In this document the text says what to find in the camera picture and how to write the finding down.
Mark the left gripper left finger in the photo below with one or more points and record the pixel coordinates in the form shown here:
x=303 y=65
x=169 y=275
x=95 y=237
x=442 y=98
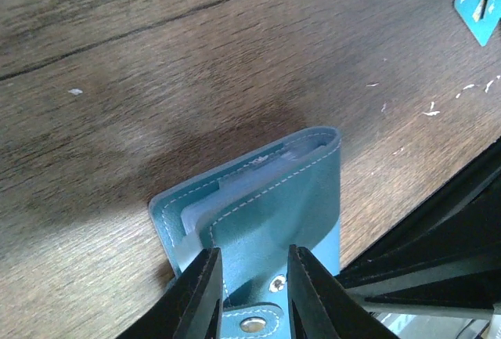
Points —
x=190 y=308

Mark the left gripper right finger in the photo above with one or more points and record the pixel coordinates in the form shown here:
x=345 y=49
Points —
x=319 y=306

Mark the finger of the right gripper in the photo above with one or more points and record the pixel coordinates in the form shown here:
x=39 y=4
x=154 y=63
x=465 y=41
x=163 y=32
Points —
x=475 y=296

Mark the blue leather card holder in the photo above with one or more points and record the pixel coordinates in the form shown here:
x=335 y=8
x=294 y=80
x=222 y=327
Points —
x=253 y=208

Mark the teal VIP card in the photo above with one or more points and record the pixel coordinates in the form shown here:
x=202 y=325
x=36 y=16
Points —
x=480 y=16

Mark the black aluminium frame rail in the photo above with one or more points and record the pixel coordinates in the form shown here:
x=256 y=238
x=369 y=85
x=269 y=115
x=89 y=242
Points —
x=461 y=189

